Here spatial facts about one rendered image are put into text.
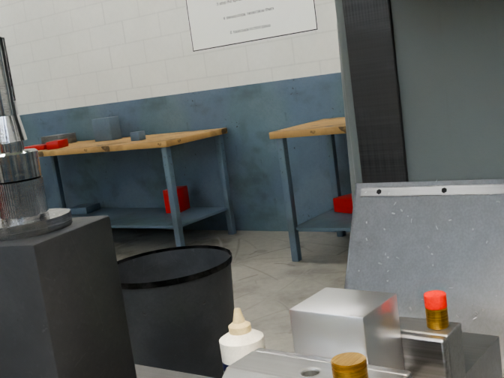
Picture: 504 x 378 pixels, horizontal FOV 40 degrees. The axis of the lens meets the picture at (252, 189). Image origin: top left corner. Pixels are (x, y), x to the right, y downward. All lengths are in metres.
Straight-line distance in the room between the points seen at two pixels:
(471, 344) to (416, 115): 0.33
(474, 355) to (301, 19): 4.85
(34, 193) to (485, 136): 0.49
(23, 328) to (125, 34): 5.83
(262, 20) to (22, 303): 4.95
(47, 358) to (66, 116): 6.47
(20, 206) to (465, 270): 0.48
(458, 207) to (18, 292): 0.49
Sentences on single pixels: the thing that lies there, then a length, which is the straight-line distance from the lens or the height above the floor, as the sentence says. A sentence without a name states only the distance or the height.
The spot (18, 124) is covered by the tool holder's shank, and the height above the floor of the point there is 1.21.
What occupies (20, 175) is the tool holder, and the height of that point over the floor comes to 1.16.
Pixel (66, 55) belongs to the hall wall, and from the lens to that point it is 7.05.
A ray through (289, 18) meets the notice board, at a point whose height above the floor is 1.65.
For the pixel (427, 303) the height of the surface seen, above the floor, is 1.05.
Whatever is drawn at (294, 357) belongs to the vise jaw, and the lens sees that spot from 0.51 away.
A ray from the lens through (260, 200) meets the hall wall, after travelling 5.73.
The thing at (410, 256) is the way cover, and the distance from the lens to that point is 0.85.
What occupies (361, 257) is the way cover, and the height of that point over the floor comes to 0.99.
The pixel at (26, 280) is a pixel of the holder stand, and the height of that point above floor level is 1.07.
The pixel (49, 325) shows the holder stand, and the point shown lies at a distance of 0.68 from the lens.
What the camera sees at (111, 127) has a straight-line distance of 6.24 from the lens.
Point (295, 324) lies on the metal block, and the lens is 0.51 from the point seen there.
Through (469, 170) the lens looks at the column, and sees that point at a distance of 0.85.
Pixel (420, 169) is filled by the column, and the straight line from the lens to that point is 0.87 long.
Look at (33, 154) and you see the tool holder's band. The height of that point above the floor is 1.18.
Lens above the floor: 1.22
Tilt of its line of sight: 9 degrees down
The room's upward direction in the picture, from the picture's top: 8 degrees counter-clockwise
